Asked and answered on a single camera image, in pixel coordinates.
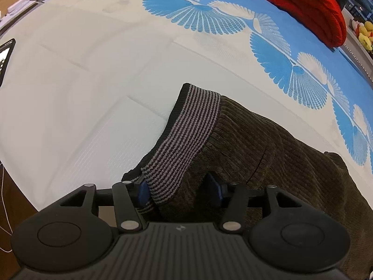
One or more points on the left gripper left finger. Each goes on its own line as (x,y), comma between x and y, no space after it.
(80,228)

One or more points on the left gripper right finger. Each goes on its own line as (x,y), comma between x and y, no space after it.
(281,230)

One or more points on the dark brown corduroy pants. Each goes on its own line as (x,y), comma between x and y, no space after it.
(209,132)

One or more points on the blue white patterned bedsheet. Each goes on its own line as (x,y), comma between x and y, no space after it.
(90,85)

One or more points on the black tablet device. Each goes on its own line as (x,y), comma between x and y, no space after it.
(6,50)

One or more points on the yellow plush toy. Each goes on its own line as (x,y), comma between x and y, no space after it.
(363,32)

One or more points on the red folded blanket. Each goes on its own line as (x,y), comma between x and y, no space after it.
(322,17)

